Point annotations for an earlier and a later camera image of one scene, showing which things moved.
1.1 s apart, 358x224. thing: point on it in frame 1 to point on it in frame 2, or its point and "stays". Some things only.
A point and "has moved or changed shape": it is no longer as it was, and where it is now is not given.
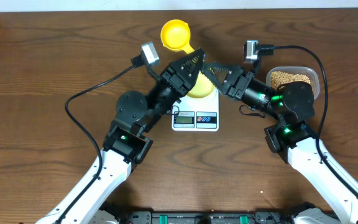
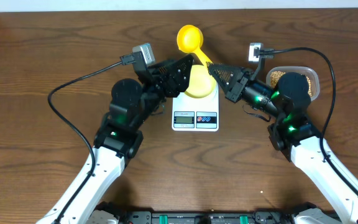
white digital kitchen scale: (192, 114) stays
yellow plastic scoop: (175, 36) has moved or changed shape
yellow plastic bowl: (203, 87) stays
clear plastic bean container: (278, 75) stays
